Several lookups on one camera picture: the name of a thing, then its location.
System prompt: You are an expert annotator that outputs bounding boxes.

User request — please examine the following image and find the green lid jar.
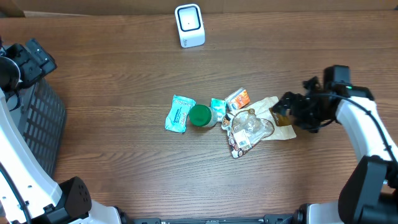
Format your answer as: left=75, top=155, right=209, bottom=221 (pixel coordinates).
left=188, top=105, right=218, bottom=128

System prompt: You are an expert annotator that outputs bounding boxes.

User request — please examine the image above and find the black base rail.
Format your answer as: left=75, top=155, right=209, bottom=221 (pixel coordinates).
left=132, top=214, right=294, bottom=224

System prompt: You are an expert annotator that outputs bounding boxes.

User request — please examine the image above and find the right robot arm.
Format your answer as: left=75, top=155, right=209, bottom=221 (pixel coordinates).
left=272, top=65, right=397, bottom=223

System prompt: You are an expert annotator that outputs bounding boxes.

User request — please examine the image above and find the small teal tissue pack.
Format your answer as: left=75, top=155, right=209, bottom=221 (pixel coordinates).
left=210, top=98, right=227, bottom=122

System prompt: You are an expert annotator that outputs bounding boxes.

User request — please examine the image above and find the beige brown snack bag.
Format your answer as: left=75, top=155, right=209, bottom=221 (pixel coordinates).
left=221, top=96, right=296, bottom=159

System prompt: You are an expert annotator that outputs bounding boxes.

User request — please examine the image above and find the teal wet wipes pack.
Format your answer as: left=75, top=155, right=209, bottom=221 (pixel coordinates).
left=165, top=95, right=196, bottom=133

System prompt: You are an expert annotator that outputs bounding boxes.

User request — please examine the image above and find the orange white small box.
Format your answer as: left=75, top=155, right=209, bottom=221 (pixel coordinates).
left=224, top=88, right=251, bottom=111

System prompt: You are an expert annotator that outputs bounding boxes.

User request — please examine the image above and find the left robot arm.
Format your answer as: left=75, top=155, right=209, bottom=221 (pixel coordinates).
left=1, top=39, right=130, bottom=224

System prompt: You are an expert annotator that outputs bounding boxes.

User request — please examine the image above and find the grey plastic mesh basket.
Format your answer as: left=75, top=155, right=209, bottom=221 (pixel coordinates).
left=6, top=79, right=67, bottom=177

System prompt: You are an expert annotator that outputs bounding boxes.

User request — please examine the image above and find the white barcode scanner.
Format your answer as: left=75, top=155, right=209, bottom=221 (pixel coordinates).
left=175, top=3, right=206, bottom=49

